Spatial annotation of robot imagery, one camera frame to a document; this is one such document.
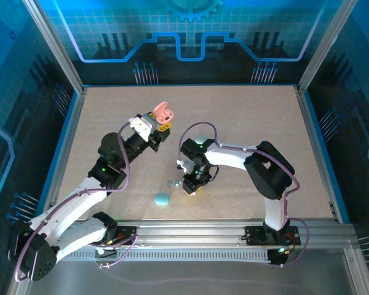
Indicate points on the pink earbud charging case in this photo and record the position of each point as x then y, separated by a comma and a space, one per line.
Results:
166, 115

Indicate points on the blue earbud charging case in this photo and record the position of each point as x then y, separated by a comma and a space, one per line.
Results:
162, 199

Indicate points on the pale teal earbud charging case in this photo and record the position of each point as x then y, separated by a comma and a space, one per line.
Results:
199, 139

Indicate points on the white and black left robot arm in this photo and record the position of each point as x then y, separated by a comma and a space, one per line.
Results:
70, 199

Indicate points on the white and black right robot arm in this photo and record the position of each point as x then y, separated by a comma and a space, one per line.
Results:
227, 153

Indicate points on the blue table edge trim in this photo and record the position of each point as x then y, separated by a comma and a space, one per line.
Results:
316, 123
68, 123

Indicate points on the grey metal shelf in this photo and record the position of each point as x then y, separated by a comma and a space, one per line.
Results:
187, 279

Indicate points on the blue circuit print back panel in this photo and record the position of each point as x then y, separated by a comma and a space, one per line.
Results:
184, 18

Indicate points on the small black controller module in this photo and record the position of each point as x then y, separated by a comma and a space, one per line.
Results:
278, 258
102, 251

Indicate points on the blue printed side panel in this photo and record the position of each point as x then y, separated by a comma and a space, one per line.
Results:
356, 92
12, 92

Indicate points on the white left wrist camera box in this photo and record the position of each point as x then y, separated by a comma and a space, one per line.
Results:
143, 127

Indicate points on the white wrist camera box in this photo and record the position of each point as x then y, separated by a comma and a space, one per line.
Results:
182, 166
143, 127

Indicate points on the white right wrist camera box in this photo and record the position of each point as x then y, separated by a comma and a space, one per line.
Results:
182, 166

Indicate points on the aluminium arm base rail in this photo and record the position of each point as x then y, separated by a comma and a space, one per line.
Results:
187, 233

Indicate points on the aluminium table side rail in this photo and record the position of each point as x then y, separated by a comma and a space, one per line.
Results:
308, 123
75, 123

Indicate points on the aluminium frame post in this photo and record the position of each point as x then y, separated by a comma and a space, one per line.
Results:
323, 52
58, 52

